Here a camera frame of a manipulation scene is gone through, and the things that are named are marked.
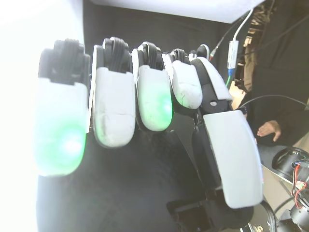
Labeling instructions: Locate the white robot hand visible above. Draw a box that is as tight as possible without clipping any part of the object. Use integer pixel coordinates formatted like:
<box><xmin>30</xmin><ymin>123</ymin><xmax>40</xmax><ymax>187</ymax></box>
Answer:
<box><xmin>32</xmin><ymin>36</ymin><xmax>264</xmax><ymax>232</ymax></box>

